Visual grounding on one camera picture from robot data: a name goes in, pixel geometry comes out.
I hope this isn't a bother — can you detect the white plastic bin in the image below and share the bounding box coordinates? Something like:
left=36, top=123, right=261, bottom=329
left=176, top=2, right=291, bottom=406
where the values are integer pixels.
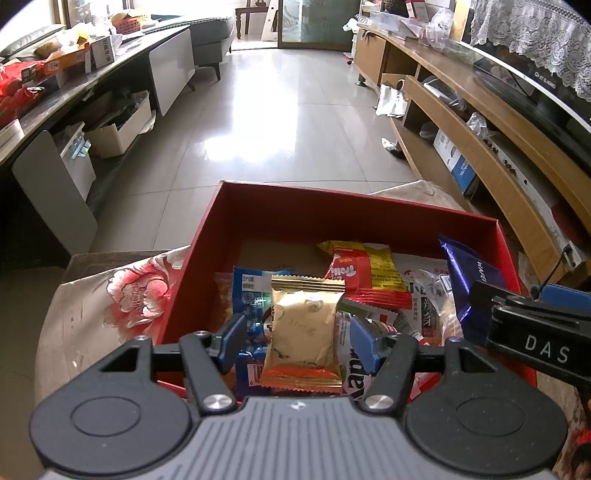
left=54, top=122, right=98, bottom=200

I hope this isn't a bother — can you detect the wooden television stand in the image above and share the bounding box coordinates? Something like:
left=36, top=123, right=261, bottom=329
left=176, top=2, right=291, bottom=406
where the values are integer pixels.
left=353, top=21, right=591, bottom=296

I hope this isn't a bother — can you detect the white lace cloth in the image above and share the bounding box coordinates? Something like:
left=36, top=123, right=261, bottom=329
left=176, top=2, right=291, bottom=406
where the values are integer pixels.
left=468, top=0, right=591, bottom=100

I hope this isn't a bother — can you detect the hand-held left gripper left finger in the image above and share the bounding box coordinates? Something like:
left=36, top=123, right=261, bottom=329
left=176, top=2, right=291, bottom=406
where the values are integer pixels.
left=98, top=313, right=249, bottom=415

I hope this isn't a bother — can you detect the crumpled white wrapper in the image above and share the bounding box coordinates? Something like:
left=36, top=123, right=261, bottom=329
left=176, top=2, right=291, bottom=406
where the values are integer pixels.
left=381, top=136, right=407, bottom=158

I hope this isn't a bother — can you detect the dark blue wafer packet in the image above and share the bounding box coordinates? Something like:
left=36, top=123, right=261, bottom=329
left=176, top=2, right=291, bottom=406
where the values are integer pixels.
left=438, top=235, right=507, bottom=346

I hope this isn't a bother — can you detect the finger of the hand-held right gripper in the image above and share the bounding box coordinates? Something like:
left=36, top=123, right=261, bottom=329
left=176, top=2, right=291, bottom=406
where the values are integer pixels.
left=531, top=284, right=591, bottom=306
left=468, top=282, right=591, bottom=325

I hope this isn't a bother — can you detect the black cable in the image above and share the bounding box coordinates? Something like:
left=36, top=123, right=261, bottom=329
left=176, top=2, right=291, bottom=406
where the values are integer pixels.
left=531, top=247, right=575, bottom=296

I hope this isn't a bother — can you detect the white media player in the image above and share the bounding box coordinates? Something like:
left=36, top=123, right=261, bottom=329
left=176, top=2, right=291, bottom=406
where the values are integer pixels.
left=480, top=134, right=580, bottom=252

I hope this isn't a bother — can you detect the red plastic bag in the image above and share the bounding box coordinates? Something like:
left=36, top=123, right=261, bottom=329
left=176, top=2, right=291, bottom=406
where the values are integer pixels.
left=0, top=62, right=49, bottom=127

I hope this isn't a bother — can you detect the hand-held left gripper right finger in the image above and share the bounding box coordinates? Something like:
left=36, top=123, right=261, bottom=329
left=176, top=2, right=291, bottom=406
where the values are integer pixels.
left=348, top=316, right=498, bottom=415

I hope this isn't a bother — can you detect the silver bag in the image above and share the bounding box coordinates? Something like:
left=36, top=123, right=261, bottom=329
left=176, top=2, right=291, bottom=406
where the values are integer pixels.
left=375, top=83, right=409, bottom=116

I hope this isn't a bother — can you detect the wooden chair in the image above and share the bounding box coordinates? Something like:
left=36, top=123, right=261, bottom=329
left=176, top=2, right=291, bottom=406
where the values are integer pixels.
left=235, top=0, right=273, bottom=37

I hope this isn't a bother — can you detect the television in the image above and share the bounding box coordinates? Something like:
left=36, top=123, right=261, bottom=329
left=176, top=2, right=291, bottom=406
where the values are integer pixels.
left=471, top=0, right=591, bottom=178

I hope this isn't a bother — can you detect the black coffee table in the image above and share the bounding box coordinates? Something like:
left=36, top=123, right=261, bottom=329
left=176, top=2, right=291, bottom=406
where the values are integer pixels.
left=0, top=25, right=197, bottom=259

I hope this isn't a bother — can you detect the white wooden frame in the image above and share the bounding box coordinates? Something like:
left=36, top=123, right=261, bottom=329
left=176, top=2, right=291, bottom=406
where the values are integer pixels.
left=259, top=0, right=282, bottom=33

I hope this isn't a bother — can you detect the blue snack packet strip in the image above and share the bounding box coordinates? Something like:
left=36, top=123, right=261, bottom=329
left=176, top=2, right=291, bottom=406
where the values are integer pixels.
left=231, top=267, right=278, bottom=400

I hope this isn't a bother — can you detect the red cardboard box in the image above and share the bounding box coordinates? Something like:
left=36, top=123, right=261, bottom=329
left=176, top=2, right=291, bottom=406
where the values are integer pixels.
left=152, top=181, right=540, bottom=407

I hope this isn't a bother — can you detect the white flat box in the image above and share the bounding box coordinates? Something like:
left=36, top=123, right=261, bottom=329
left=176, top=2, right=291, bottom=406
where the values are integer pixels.
left=0, top=119, right=24, bottom=144

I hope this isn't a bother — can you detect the clear plastic packaging pile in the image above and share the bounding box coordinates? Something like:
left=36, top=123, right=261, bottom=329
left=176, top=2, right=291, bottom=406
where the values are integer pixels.
left=358, top=4, right=455, bottom=49

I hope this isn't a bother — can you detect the grey sofa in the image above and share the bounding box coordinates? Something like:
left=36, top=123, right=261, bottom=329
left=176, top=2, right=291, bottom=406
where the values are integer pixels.
left=150, top=14, right=235, bottom=83

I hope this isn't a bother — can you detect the red yellow snack packet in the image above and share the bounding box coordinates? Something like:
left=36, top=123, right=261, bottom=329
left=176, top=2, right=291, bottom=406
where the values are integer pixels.
left=318, top=240, right=413, bottom=310

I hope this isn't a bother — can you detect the gold snack packet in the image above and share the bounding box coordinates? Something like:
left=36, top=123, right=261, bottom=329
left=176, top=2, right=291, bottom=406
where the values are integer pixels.
left=261, top=274, right=346, bottom=393

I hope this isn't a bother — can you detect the white storage box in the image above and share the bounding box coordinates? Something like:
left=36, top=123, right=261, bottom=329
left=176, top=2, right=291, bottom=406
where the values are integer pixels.
left=85, top=92, right=153, bottom=158

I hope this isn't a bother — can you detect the glass sliding door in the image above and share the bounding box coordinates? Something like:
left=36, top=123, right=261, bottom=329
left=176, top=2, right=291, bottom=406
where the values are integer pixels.
left=277, top=0, right=358, bottom=51

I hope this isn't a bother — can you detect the blue white carton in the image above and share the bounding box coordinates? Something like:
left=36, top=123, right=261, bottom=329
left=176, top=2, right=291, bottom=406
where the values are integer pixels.
left=434, top=129, right=478, bottom=195

